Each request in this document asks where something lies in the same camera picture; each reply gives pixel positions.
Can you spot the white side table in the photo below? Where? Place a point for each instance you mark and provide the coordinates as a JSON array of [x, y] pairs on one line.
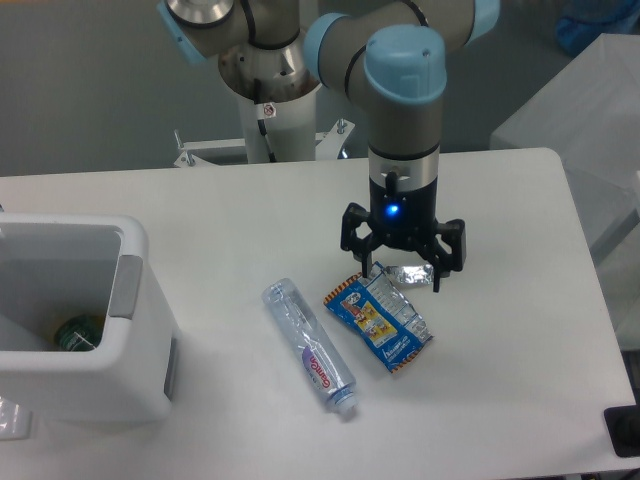
[[589, 115]]

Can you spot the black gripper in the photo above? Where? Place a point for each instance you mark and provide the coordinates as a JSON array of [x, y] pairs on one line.
[[398, 221]]

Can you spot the green can in bin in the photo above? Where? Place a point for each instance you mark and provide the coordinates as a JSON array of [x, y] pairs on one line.
[[81, 333]]

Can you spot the clear plastic water bottle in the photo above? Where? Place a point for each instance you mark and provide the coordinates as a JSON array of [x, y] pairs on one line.
[[324, 366]]

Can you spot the clear plastic item bottom left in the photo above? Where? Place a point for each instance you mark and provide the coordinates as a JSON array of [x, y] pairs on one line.
[[15, 421]]

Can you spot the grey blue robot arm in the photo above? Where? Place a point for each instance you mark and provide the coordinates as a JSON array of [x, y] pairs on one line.
[[391, 63]]

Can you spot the white trash can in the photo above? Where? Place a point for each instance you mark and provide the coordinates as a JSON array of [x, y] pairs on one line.
[[55, 267]]

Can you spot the blue bag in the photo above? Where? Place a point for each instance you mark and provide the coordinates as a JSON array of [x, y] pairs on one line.
[[582, 22]]

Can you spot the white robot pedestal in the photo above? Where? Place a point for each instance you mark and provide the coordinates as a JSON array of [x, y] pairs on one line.
[[277, 132]]

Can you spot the white pedestal base frame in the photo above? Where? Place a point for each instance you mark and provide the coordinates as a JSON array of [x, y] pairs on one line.
[[330, 144]]

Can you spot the blue snack wrapper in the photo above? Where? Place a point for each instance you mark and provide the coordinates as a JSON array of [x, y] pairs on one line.
[[384, 318]]

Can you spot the black device at edge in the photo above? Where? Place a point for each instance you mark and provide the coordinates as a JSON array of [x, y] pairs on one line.
[[623, 426]]

